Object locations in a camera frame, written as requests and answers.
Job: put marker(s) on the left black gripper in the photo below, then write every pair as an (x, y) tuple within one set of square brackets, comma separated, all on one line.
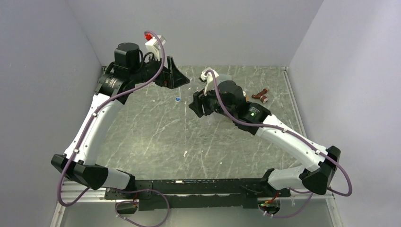
[(177, 78)]

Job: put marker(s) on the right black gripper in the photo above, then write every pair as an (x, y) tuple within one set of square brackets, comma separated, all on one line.
[(209, 94)]

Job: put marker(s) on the clear plastic bottle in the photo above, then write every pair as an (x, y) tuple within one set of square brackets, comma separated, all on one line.
[(204, 104)]

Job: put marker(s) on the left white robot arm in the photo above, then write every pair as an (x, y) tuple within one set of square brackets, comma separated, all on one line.
[(130, 67)]

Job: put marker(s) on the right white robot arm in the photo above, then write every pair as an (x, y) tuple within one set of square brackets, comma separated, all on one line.
[(317, 162)]

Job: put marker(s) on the brown pipe fitting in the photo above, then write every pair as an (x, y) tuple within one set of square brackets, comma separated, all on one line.
[(261, 96)]

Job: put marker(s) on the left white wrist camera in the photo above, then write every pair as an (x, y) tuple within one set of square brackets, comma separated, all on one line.
[(152, 46)]

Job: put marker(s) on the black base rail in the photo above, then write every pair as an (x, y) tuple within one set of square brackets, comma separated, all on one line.
[(199, 193)]

